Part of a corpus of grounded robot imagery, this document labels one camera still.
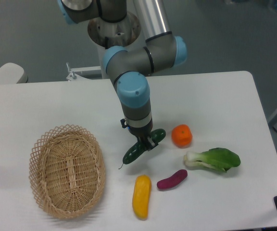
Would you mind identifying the purple sweet potato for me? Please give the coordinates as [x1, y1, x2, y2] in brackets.
[157, 169, 188, 190]

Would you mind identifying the yellow squash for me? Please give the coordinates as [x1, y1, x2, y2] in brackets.
[132, 175, 151, 220]

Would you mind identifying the woven wicker basket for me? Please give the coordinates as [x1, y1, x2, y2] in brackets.
[29, 124, 106, 219]

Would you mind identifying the green bok choy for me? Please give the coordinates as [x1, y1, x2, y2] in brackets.
[183, 148, 241, 173]

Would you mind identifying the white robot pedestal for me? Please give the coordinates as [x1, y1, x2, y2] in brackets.
[88, 12, 141, 66]

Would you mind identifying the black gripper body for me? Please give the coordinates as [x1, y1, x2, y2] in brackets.
[120, 118, 153, 137]

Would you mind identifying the orange tangerine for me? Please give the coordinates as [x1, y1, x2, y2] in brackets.
[171, 124, 193, 147]

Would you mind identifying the white metal base frame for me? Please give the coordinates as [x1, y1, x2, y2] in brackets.
[66, 63, 102, 81]

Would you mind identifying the green cucumber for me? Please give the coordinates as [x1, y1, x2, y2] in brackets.
[122, 127, 166, 165]

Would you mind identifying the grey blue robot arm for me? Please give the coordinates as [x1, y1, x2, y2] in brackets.
[58, 0, 188, 150]

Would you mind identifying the white chair armrest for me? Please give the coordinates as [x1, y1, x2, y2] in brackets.
[0, 63, 28, 85]

